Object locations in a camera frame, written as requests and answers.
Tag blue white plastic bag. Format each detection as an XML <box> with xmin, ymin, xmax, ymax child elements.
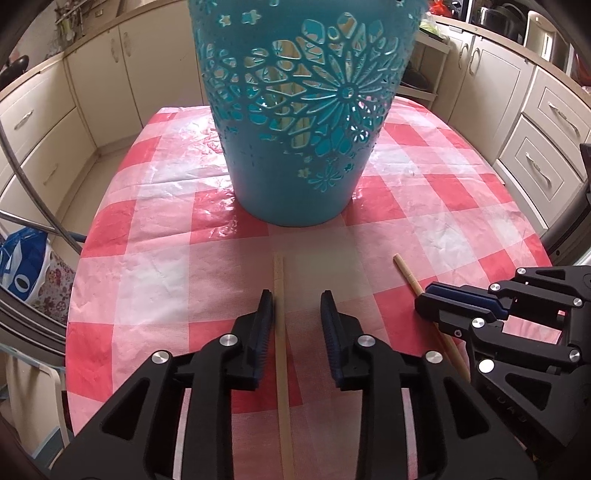
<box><xmin>0</xmin><ymin>228</ymin><xmax>51</xmax><ymax>305</ymax></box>

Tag metal chair frame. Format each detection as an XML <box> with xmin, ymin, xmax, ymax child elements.
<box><xmin>0</xmin><ymin>124</ymin><xmax>88</xmax><ymax>352</ymax></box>

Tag cream door cabinets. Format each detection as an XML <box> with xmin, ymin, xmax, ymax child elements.
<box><xmin>65</xmin><ymin>0</ymin><xmax>213</xmax><ymax>148</ymax></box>

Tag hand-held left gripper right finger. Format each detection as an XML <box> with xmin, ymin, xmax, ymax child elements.
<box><xmin>320</xmin><ymin>290</ymin><xmax>541</xmax><ymax>480</ymax></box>

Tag white jug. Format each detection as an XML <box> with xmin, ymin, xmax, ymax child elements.
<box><xmin>526</xmin><ymin>11</ymin><xmax>573</xmax><ymax>70</ymax></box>

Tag bundle of beige chopsticks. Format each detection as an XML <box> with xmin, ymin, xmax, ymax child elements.
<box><xmin>272</xmin><ymin>76</ymin><xmax>315</xmax><ymax>148</ymax></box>

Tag beige chopstick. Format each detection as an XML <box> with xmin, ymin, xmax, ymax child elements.
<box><xmin>392</xmin><ymin>253</ymin><xmax>472</xmax><ymax>381</ymax></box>
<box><xmin>274</xmin><ymin>256</ymin><xmax>294</xmax><ymax>480</ymax></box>

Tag plastic bag of vegetables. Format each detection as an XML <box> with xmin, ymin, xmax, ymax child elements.
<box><xmin>418</xmin><ymin>14</ymin><xmax>451</xmax><ymax>40</ymax></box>

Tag white shelving rack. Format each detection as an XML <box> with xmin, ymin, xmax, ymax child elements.
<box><xmin>399</xmin><ymin>32</ymin><xmax>452</xmax><ymax>112</ymax></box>

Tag red white checkered tablecloth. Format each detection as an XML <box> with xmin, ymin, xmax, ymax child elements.
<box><xmin>65</xmin><ymin>99</ymin><xmax>566</xmax><ymax>480</ymax></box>

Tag steel pot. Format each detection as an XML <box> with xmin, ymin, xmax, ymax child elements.
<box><xmin>475</xmin><ymin>2</ymin><xmax>527</xmax><ymax>44</ymax></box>

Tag floral printed bag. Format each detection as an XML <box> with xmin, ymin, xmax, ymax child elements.
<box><xmin>28</xmin><ymin>249</ymin><xmax>77</xmax><ymax>319</ymax></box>

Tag black frying pan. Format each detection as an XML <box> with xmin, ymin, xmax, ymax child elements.
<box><xmin>0</xmin><ymin>55</ymin><xmax>31</xmax><ymax>86</ymax></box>

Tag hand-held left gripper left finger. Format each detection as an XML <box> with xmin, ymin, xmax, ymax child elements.
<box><xmin>48</xmin><ymin>289</ymin><xmax>277</xmax><ymax>480</ymax></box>

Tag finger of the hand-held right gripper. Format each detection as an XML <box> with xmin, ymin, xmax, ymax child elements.
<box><xmin>416</xmin><ymin>298</ymin><xmax>580</xmax><ymax>444</ymax></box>
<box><xmin>425</xmin><ymin>267</ymin><xmax>589</xmax><ymax>319</ymax></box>

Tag cream drawer cabinets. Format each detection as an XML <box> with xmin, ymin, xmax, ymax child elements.
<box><xmin>0</xmin><ymin>55</ymin><xmax>100</xmax><ymax>232</ymax></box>

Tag cream kitchen cabinets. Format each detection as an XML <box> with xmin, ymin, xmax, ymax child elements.
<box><xmin>445</xmin><ymin>18</ymin><xmax>591</xmax><ymax>232</ymax></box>

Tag black appliance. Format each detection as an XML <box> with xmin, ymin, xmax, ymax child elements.
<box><xmin>445</xmin><ymin>0</ymin><xmax>474</xmax><ymax>24</ymax></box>

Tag teal cutout plastic basket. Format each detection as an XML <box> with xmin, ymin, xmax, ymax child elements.
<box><xmin>187</xmin><ymin>0</ymin><xmax>428</xmax><ymax>228</ymax></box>

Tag dark wok pan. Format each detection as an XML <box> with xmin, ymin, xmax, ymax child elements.
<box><xmin>401</xmin><ymin>69</ymin><xmax>430</xmax><ymax>90</ymax></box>

